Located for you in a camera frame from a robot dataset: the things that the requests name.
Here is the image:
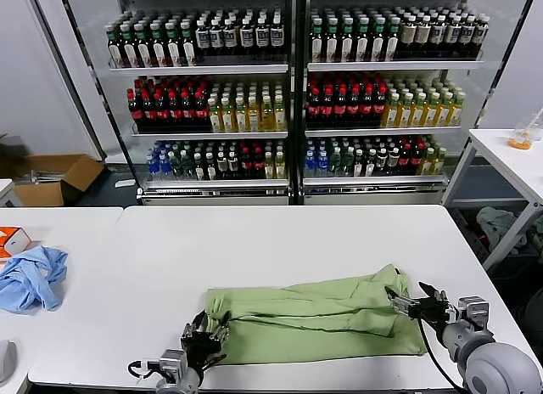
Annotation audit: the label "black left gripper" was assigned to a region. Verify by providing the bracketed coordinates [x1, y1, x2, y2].
[181, 311, 232, 372]

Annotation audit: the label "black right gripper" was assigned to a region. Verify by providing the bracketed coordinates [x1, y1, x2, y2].
[384, 282, 459, 327]

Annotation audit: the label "light green shirt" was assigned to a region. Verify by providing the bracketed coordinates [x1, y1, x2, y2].
[205, 264, 428, 365]

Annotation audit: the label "crumpled grey cloth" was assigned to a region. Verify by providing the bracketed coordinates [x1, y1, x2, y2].
[475, 206, 529, 257]

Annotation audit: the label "white cooler shelf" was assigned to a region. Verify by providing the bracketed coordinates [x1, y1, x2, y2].
[302, 175, 449, 188]
[109, 64, 290, 76]
[130, 130, 289, 140]
[304, 126, 463, 138]
[306, 60, 484, 73]
[140, 179, 291, 191]

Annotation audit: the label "white side table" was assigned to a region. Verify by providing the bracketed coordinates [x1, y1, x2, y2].
[440, 128, 543, 272]

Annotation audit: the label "plastic cup with orange liquid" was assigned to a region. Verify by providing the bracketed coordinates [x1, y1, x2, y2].
[507, 112, 543, 151]

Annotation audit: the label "crumpled light blue shirt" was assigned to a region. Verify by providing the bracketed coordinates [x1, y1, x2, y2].
[0, 245, 69, 313]

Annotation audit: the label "grey rounded device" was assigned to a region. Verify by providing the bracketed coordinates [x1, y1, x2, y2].
[0, 338, 19, 382]

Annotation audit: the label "open cardboard box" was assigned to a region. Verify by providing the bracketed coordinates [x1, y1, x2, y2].
[8, 154, 105, 207]

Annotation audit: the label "orange and white box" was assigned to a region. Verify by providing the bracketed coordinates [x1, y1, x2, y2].
[0, 227, 33, 259]

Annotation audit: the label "glass beverage cooler cabinet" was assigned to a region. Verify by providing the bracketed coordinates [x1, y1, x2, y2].
[295, 0, 540, 206]
[55, 0, 298, 206]

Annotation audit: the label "grey metal rods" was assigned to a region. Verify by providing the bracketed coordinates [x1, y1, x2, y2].
[24, 168, 64, 185]

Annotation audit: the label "small white table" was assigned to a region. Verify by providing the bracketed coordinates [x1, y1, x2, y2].
[0, 178, 17, 207]

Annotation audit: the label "green cap tea bottle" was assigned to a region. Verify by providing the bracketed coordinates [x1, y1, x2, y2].
[120, 23, 137, 69]
[355, 18, 371, 64]
[339, 18, 355, 64]
[135, 23, 151, 69]
[310, 20, 326, 64]
[165, 22, 182, 68]
[324, 19, 340, 64]
[149, 22, 166, 68]
[370, 18, 386, 64]
[180, 21, 197, 67]
[106, 24, 123, 69]
[383, 18, 400, 63]

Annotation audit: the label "beige label dark drink bottle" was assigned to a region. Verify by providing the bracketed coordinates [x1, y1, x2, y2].
[401, 15, 417, 58]
[416, 15, 431, 58]

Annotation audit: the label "blue label dark drink bottle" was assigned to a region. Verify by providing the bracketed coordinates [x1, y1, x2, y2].
[445, 15, 461, 58]
[460, 15, 475, 58]
[254, 17, 270, 57]
[238, 18, 255, 57]
[195, 20, 210, 58]
[473, 14, 490, 58]
[269, 16, 285, 57]
[429, 15, 445, 58]
[209, 19, 224, 58]
[222, 18, 238, 57]

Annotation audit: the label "dark brown bundle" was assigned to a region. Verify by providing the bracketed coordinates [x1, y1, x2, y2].
[0, 134, 30, 178]

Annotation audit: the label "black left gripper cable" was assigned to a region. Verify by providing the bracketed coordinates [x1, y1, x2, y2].
[199, 354, 228, 369]

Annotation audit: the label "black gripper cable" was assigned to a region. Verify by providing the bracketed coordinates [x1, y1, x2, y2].
[199, 354, 228, 369]
[417, 317, 466, 391]

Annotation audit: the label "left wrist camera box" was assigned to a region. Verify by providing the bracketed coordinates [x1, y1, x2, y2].
[159, 349, 188, 380]

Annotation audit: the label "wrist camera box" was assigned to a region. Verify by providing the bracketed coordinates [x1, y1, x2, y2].
[159, 349, 188, 380]
[456, 295, 491, 327]

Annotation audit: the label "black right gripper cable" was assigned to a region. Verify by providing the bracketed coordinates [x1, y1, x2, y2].
[417, 317, 466, 391]

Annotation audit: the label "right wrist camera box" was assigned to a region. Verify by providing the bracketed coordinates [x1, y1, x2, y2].
[456, 295, 491, 327]

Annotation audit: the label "black left camera cable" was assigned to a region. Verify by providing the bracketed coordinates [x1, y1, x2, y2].
[128, 359, 162, 380]

